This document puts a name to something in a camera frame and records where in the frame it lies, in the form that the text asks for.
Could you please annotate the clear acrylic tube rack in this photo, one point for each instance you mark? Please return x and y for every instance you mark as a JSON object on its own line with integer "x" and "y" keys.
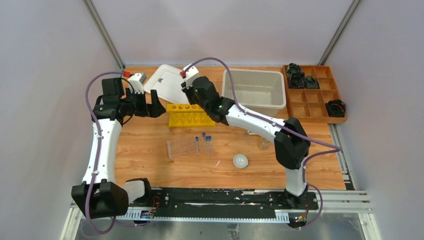
{"x": 181, "y": 147}

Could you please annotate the dark green ring part top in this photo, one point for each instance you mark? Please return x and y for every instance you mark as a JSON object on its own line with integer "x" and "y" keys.
{"x": 293, "y": 68}

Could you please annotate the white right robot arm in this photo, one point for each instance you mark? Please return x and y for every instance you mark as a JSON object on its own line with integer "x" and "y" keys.
{"x": 287, "y": 136}

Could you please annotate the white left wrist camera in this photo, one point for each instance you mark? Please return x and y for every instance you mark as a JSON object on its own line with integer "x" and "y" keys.
{"x": 136, "y": 82}

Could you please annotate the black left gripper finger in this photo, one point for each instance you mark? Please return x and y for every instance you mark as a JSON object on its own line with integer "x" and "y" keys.
{"x": 128, "y": 94}
{"x": 155, "y": 108}

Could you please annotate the black ring part on tray edge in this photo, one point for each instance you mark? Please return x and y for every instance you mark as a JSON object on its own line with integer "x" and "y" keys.
{"x": 336, "y": 108}

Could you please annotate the white plastic bin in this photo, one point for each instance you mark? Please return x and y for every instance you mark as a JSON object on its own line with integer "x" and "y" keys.
{"x": 262, "y": 91}

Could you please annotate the wooden compartment tray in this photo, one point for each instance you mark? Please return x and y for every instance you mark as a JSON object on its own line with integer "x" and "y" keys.
{"x": 309, "y": 105}

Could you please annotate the aluminium frame rail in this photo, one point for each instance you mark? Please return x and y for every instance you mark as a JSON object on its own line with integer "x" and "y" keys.
{"x": 343, "y": 215}

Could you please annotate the white plastic bin lid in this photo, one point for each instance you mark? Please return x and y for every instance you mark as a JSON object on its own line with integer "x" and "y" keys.
{"x": 166, "y": 80}

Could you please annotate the dark green ring part right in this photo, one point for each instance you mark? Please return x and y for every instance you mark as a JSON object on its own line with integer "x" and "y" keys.
{"x": 311, "y": 83}

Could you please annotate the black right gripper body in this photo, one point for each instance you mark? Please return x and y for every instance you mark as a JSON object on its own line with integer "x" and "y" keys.
{"x": 191, "y": 95}

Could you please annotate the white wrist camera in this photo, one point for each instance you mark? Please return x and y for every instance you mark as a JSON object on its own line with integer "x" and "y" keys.
{"x": 136, "y": 82}
{"x": 189, "y": 74}

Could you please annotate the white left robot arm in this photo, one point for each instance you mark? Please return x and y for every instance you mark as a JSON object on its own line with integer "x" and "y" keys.
{"x": 99, "y": 196}

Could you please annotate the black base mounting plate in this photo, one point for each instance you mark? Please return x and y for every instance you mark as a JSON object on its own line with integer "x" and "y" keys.
{"x": 220, "y": 203}

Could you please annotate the dark green ring part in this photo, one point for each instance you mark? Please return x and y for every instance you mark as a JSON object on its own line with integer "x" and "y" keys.
{"x": 293, "y": 68}
{"x": 311, "y": 83}

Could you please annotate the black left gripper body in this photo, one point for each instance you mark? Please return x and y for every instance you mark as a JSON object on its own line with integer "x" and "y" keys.
{"x": 141, "y": 105}

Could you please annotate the yellow test tube rack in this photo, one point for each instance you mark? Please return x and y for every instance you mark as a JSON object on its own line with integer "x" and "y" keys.
{"x": 183, "y": 115}

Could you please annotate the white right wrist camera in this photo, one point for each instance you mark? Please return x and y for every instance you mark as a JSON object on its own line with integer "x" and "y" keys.
{"x": 189, "y": 74}

